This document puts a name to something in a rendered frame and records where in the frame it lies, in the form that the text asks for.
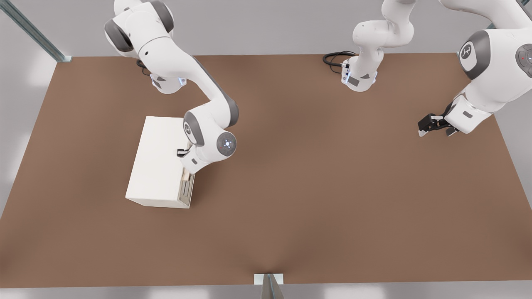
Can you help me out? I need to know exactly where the oven door with pale handle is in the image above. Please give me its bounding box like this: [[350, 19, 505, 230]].
[[178, 168, 196, 209]]

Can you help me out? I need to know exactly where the white oven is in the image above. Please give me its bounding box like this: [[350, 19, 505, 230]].
[[126, 116, 196, 209]]

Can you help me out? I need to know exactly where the silver frame post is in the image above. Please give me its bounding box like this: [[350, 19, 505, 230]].
[[254, 273, 285, 299], [0, 0, 72, 63]]

